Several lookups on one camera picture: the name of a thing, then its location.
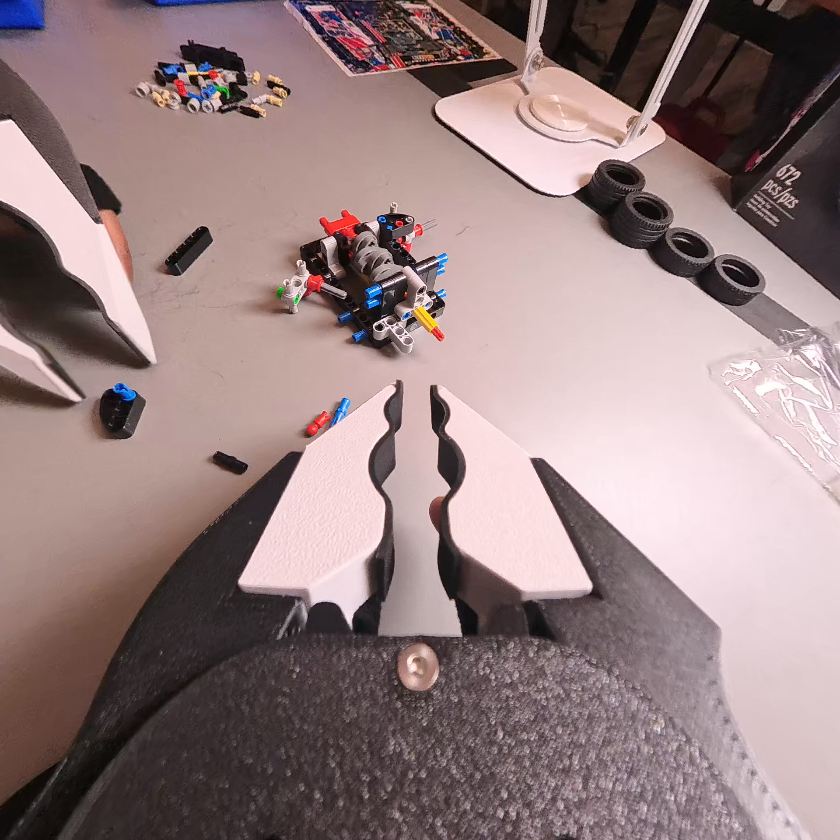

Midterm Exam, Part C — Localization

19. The black five-hole lego beam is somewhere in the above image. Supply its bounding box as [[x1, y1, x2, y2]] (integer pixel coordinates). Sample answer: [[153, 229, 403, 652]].
[[164, 225, 214, 277]]

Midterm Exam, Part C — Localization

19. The clear plastic bag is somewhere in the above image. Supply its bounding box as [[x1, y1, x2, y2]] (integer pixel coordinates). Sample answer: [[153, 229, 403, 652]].
[[707, 325, 840, 506]]

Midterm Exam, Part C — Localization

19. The colourful sticker sheet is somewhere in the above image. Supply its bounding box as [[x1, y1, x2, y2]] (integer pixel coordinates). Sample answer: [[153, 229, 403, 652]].
[[283, 0, 503, 78]]

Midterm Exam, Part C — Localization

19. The dark grey triangular lego liftarm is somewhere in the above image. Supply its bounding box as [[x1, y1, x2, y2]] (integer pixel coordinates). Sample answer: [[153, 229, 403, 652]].
[[98, 384, 147, 439]]

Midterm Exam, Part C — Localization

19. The white book stand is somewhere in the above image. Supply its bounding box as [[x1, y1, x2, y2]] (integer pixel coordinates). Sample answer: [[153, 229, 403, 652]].
[[433, 0, 713, 198]]

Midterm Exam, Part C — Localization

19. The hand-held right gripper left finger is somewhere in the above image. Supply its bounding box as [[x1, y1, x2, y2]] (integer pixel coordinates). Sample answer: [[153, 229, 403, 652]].
[[236, 381, 404, 632]]

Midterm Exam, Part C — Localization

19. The person's left hand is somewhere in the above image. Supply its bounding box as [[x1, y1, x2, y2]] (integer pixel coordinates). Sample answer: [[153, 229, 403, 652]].
[[98, 210, 137, 286]]

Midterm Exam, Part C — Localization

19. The pile of small lego pieces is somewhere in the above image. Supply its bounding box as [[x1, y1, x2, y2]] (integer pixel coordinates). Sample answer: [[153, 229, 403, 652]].
[[134, 41, 291, 120]]

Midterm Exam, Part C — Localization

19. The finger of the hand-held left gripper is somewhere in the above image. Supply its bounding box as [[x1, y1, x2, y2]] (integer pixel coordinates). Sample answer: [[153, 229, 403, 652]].
[[0, 117, 158, 366], [0, 323, 86, 404]]

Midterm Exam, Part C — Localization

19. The lego set box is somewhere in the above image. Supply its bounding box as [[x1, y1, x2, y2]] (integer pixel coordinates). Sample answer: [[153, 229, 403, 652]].
[[730, 98, 840, 299]]

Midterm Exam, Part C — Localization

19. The black lego tyre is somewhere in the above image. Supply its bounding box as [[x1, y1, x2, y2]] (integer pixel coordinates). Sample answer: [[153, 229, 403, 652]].
[[584, 159, 647, 214], [697, 255, 767, 307], [609, 190, 675, 250], [654, 226, 716, 278]]

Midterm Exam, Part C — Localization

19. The lego chassis assembly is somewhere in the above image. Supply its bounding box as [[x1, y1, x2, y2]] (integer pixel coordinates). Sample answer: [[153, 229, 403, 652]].
[[276, 202, 450, 358]]

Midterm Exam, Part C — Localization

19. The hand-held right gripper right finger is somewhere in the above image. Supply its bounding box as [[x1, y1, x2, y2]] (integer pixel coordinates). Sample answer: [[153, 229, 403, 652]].
[[430, 384, 595, 632]]

